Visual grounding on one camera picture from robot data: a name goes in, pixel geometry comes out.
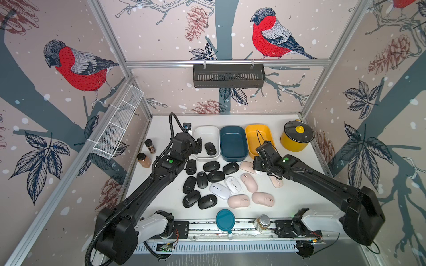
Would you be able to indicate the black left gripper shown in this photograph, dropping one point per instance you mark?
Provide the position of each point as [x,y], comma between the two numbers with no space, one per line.
[197,146]

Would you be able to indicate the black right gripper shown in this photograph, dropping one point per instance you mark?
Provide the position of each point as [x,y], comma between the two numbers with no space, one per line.
[256,163]

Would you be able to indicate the white mouse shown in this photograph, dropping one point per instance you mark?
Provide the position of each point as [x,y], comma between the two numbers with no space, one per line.
[233,184]
[220,191]

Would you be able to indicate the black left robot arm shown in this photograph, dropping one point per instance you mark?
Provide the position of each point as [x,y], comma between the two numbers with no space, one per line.
[115,233]

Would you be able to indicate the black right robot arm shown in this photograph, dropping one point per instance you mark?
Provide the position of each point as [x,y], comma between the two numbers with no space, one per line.
[363,216]

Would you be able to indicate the white storage box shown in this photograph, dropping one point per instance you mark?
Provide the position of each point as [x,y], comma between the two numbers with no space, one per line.
[207,134]

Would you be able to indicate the yellow storage box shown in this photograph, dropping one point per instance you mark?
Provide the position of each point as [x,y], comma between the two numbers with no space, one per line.
[256,134]

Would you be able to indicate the teal storage box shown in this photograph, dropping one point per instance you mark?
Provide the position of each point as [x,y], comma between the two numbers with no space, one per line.
[233,144]

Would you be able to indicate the pink mouse top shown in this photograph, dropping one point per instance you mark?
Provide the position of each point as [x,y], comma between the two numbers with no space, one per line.
[248,167]

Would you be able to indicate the pink mouse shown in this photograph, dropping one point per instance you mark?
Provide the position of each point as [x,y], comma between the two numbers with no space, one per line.
[248,167]
[238,201]
[277,183]
[262,198]
[249,182]

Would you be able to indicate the yellow pot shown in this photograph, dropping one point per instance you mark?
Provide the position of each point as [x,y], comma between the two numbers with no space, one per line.
[290,145]

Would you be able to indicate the pink mouse far right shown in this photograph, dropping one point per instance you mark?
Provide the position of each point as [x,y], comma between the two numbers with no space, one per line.
[277,183]

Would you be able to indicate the pink mouse centre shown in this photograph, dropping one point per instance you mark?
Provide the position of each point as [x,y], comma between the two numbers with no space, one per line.
[249,182]

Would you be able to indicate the black mouse centre small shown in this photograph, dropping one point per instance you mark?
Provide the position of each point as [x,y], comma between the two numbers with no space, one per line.
[202,181]

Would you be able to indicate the pink mouse bottom right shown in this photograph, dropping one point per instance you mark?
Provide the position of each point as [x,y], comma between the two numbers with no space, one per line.
[262,198]

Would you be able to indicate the glass lid yellow knob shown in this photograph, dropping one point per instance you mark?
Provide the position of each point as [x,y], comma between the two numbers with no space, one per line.
[298,131]

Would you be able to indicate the spice jar dark lid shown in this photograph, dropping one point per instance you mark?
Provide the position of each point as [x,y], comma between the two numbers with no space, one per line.
[149,144]

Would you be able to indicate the pink mouse bottom left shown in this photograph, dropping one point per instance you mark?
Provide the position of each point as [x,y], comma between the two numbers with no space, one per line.
[238,201]

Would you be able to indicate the spice jar brown contents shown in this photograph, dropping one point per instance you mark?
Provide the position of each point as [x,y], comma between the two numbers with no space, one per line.
[144,160]

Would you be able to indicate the glass jar silver lid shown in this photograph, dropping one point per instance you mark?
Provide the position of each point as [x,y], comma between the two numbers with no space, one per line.
[262,223]

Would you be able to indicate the teal round lid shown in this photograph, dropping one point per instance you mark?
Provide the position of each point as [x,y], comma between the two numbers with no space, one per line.
[225,221]

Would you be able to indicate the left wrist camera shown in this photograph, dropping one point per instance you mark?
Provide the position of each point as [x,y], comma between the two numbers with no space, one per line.
[187,126]

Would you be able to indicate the black hanging wire basket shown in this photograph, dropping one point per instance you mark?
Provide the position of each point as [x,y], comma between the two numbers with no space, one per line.
[228,76]

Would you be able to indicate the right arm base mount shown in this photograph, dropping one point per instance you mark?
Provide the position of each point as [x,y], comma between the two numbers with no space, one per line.
[294,227]

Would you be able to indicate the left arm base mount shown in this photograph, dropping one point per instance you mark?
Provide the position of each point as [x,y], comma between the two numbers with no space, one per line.
[182,228]

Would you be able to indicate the white wire mesh shelf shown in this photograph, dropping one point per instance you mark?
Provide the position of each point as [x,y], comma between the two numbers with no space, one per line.
[119,116]

